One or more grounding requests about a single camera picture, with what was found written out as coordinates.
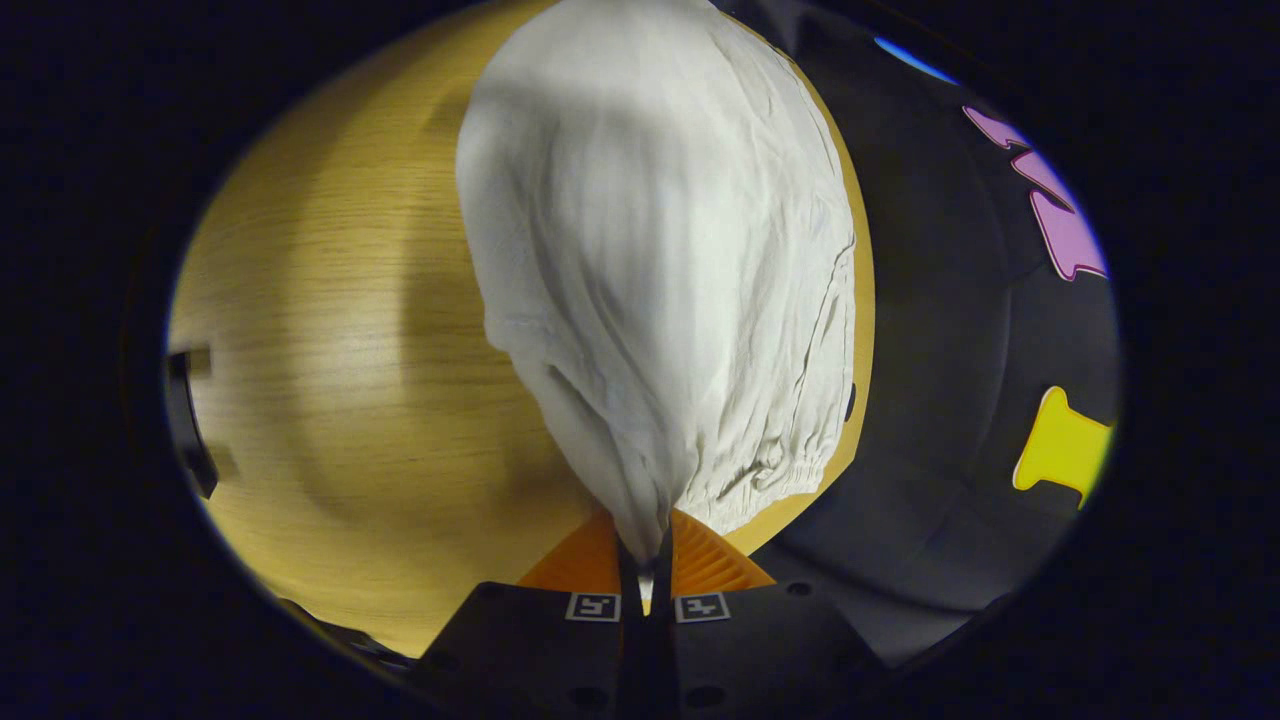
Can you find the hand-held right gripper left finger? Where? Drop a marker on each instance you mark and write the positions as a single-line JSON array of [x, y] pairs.
[[540, 650]]

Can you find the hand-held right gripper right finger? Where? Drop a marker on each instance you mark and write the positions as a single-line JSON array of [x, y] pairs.
[[760, 650]]

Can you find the white jeans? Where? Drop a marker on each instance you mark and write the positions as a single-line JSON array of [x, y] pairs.
[[650, 250]]

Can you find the black backdrop cloth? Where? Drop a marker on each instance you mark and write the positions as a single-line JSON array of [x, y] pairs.
[[940, 350]]

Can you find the black table edge bracket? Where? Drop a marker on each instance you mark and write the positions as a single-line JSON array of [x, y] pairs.
[[185, 430]]

